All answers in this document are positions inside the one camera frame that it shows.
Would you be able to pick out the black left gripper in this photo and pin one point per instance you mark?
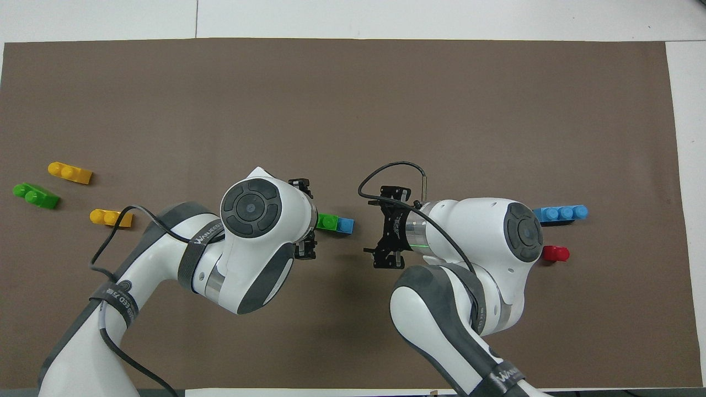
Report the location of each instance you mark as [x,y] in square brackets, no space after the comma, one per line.
[298,184]

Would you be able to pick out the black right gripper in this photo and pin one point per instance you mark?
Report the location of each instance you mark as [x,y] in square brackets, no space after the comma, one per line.
[396,229]

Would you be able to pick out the green two-stud toy block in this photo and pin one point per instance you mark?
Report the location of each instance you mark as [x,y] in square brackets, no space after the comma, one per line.
[327,222]
[36,196]

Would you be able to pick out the blue three-stud toy block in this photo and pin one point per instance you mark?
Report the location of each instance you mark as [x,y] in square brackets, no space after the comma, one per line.
[346,226]
[560,213]

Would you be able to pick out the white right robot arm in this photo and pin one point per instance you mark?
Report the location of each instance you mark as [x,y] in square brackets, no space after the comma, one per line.
[469,231]

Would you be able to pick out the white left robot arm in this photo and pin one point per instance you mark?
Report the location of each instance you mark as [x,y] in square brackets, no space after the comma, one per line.
[248,264]

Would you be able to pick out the red one-stud toy block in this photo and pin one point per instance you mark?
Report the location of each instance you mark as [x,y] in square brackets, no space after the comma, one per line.
[557,253]

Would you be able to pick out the yellow two-stud toy block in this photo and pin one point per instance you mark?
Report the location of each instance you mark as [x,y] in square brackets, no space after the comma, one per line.
[110,218]
[69,172]

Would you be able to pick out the brown table mat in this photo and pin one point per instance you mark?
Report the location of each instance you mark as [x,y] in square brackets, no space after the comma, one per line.
[353,110]

